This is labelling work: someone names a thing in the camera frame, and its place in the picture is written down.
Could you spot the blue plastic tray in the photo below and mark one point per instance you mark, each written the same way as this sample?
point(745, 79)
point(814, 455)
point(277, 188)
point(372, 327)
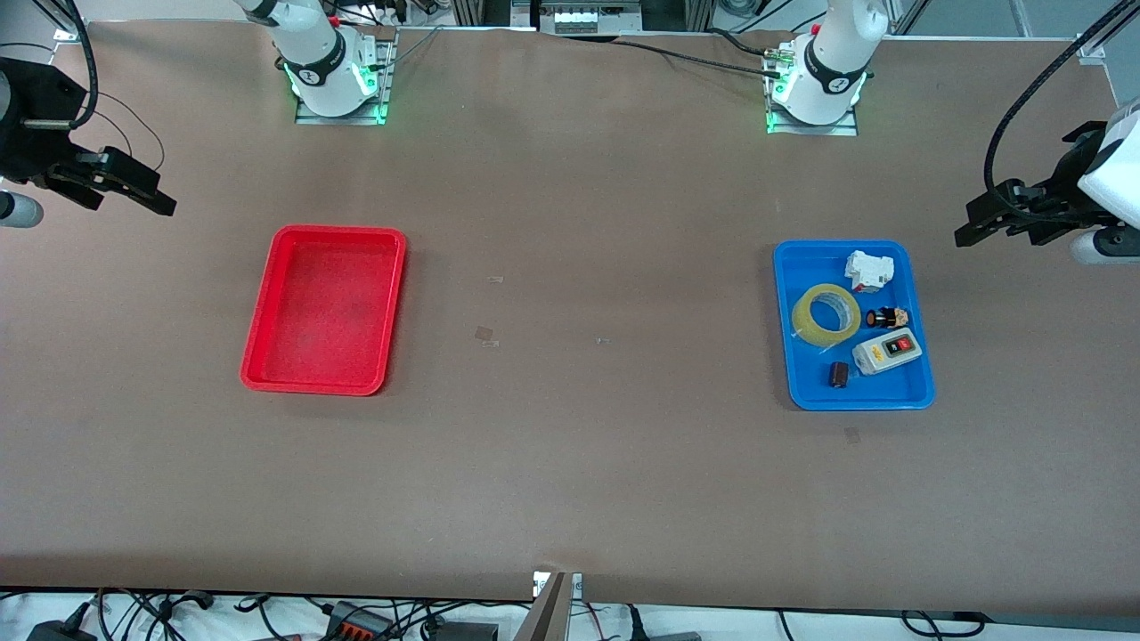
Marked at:
point(815, 267)

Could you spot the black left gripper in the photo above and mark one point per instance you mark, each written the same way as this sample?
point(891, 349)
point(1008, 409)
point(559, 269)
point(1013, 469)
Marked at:
point(1066, 181)

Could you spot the aluminium profile bracket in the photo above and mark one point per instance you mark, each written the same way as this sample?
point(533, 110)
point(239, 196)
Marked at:
point(550, 610)

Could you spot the black power adapter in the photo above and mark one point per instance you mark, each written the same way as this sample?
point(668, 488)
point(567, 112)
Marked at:
point(58, 630)

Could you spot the aluminium frame with white connectors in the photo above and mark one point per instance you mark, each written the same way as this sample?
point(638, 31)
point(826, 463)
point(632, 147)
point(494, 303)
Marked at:
point(592, 16)

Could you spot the orange black power strip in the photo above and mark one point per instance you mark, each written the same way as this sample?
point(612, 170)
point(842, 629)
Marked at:
point(356, 623)

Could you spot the metal corner bracket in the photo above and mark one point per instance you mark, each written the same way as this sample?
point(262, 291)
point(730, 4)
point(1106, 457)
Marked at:
point(1091, 49)
point(69, 34)

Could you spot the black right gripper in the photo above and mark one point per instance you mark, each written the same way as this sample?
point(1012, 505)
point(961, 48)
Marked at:
point(36, 111)

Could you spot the black red push button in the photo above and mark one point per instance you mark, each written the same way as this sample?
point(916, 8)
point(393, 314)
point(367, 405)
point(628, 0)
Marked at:
point(884, 318)

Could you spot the small black block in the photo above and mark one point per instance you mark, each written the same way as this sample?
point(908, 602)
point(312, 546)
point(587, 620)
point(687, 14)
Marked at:
point(839, 375)

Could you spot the black plug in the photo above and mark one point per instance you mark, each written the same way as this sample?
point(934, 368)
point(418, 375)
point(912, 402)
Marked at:
point(663, 635)

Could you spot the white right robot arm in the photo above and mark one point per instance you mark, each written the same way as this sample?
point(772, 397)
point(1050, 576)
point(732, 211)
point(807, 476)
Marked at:
point(321, 62)

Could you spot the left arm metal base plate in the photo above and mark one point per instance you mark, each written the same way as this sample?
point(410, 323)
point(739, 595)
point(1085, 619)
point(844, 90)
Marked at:
point(846, 129)

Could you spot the red plastic tray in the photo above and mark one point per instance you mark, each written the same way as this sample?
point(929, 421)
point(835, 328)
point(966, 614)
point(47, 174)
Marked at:
point(294, 356)

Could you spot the yellow clear tape roll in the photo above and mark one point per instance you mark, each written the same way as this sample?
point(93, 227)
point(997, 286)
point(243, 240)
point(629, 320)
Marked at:
point(806, 325)

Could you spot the white circuit breaker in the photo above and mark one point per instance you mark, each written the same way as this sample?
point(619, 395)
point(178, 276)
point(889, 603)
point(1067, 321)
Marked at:
point(866, 270)

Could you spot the grey switch box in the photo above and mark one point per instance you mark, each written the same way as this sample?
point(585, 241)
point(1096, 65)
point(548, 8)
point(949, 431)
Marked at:
point(886, 352)

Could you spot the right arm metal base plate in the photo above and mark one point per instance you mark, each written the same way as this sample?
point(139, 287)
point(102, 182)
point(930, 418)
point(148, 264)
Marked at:
point(307, 116)

